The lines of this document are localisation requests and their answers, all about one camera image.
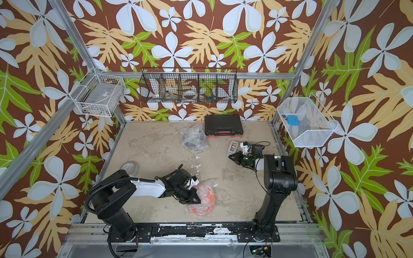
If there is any black wire basket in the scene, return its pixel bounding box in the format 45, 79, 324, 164
138, 67, 239, 103

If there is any clear bubble wrap sheet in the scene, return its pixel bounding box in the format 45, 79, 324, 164
180, 124, 206, 141

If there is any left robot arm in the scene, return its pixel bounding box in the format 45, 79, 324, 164
85, 166, 201, 242

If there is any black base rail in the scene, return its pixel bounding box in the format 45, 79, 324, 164
106, 221, 281, 244

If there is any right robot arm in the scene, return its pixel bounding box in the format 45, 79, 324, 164
229, 151, 298, 242

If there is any white wire basket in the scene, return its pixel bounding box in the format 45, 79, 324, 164
71, 68, 125, 117
277, 94, 339, 148

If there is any white tape dispenser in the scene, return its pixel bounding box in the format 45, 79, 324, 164
227, 141, 239, 159

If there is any black plastic case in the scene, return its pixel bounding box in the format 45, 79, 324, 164
204, 115, 244, 136

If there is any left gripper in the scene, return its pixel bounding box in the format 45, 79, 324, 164
175, 185, 203, 203

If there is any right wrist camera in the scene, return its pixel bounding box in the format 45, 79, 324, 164
240, 142, 265, 156

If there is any white wire basket left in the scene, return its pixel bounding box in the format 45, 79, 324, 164
71, 68, 125, 117

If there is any blue object in basket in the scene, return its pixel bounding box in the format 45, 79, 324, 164
287, 115, 300, 126

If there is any white wire basket right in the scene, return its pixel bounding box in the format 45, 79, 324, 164
277, 94, 339, 148

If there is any orange plate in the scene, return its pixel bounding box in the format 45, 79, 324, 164
189, 185, 216, 216

